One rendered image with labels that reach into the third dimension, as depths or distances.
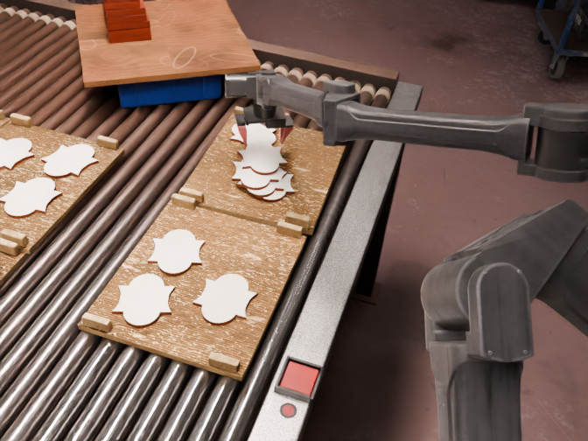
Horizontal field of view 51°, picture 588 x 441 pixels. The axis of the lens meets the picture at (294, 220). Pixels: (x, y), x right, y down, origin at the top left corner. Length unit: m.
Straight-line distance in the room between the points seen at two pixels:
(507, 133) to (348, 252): 0.61
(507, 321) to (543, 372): 2.12
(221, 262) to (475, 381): 0.96
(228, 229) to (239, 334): 0.30
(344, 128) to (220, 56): 0.94
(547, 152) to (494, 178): 2.43
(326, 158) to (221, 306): 0.59
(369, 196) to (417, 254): 1.23
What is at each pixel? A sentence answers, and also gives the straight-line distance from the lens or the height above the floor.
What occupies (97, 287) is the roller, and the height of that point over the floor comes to 0.92.
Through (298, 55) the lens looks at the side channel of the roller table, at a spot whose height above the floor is 0.95.
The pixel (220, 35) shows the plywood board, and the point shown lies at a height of 1.04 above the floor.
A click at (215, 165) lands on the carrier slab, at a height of 0.94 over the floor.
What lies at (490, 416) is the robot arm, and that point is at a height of 1.53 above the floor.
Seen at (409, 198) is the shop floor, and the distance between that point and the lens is 3.11.
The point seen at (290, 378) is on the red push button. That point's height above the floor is 0.93.
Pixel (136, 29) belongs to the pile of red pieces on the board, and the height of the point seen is 1.08.
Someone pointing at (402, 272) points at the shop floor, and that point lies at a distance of 2.73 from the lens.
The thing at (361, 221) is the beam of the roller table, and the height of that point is 0.92.
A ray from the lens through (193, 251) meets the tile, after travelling 1.40.
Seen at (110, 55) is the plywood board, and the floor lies 1.04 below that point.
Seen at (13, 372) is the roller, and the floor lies 0.91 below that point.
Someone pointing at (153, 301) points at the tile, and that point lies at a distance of 1.31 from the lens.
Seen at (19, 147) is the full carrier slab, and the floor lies 0.95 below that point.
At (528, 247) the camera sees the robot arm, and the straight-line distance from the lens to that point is 0.50.
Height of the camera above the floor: 1.94
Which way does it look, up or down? 42 degrees down
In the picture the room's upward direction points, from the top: 5 degrees clockwise
